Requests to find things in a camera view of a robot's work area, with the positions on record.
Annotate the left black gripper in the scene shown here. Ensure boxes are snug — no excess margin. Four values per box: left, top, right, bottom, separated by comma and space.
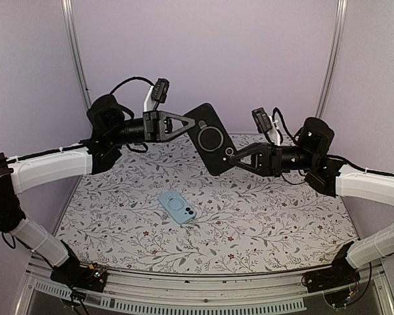
108, 108, 198, 146

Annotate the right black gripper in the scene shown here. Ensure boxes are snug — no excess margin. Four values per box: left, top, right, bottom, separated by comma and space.
228, 142, 317, 177

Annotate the black phone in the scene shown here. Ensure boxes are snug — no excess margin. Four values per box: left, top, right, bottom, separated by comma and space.
184, 103, 237, 176

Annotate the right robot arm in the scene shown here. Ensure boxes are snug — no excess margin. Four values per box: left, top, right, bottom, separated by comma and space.
229, 117, 394, 286

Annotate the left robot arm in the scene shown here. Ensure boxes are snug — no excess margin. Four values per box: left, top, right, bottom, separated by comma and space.
0, 94, 195, 285

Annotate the light blue phone case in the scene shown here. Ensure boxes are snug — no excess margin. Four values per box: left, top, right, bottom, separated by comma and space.
158, 190, 196, 224

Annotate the floral patterned table mat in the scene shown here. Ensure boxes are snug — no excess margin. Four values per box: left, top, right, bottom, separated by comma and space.
56, 136, 357, 274

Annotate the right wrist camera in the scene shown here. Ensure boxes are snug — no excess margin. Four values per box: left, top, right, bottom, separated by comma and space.
252, 108, 272, 134

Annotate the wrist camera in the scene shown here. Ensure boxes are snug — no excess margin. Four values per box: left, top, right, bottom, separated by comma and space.
252, 108, 272, 134
151, 78, 169, 104

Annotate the right camera cable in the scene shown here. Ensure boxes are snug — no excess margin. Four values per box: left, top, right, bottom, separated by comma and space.
272, 107, 303, 145

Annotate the camera cable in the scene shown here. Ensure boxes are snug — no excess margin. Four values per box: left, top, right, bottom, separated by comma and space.
110, 76, 155, 96
272, 107, 303, 145

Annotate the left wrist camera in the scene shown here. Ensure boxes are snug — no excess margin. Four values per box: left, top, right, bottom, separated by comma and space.
151, 78, 169, 104

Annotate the left camera cable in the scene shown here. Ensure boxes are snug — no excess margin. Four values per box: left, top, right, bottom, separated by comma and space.
110, 76, 155, 96

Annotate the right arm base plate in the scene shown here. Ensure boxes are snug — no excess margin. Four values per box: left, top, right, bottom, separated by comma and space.
301, 265, 361, 293

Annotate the left aluminium frame post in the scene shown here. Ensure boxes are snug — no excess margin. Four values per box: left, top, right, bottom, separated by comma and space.
60, 0, 92, 110

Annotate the aluminium frame post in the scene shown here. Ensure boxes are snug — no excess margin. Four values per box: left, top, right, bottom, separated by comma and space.
60, 0, 92, 110
315, 0, 348, 119

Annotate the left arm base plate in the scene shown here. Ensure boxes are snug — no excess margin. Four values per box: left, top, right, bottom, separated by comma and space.
51, 264, 108, 293

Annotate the front aluminium rail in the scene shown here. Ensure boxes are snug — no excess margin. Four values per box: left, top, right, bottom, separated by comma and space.
15, 256, 394, 314

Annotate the right aluminium frame post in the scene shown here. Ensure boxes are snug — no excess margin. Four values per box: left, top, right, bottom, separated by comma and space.
315, 0, 348, 119

